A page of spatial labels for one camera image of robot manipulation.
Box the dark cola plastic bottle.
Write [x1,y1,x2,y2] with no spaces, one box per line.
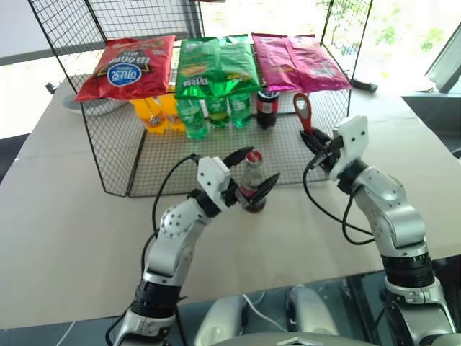
[254,89,282,130]

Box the green soda plastic bottle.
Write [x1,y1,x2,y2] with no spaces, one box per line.
[228,92,254,130]
[205,94,231,130]
[176,97,210,142]

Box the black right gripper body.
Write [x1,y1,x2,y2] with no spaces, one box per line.
[310,136,343,171]

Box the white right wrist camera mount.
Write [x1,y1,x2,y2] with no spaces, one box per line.
[328,115,370,182]

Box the white bowl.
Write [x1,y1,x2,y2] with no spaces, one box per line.
[62,93,127,117]

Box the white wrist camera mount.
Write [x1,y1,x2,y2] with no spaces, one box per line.
[328,115,370,182]
[196,156,233,212]

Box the red bottle opener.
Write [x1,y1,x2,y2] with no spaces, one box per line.
[292,92,314,135]

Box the black wire mesh rack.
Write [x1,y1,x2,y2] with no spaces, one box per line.
[27,0,374,199]

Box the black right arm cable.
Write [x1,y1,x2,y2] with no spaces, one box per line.
[303,153,376,247]

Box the magenta chip bag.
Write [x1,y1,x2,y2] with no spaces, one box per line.
[251,32,352,94]

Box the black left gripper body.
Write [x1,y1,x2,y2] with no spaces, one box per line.
[222,183,255,209]

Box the grey rounded robot leg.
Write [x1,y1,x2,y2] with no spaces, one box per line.
[197,294,254,346]
[285,283,340,339]

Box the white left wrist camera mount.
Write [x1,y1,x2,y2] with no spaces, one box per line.
[196,156,233,212]

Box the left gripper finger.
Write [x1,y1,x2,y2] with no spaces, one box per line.
[220,146,256,170]
[248,172,282,207]

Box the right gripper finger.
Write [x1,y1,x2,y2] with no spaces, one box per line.
[308,127,331,144]
[299,130,322,156]

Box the orange soda plastic bottle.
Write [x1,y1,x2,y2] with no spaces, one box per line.
[158,94,186,135]
[130,96,164,136]

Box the red chip bag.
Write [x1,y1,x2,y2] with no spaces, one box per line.
[74,35,177,102]

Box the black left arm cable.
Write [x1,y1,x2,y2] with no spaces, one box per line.
[139,154,201,278]

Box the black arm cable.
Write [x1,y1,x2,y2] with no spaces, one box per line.
[139,154,201,278]
[303,153,376,247]

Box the green chip bag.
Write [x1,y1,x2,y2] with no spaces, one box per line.
[174,34,261,101]

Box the white cable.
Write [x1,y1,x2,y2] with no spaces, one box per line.
[240,293,279,326]

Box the glass cola bottle red cap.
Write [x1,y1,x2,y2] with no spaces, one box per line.
[240,151,268,215]

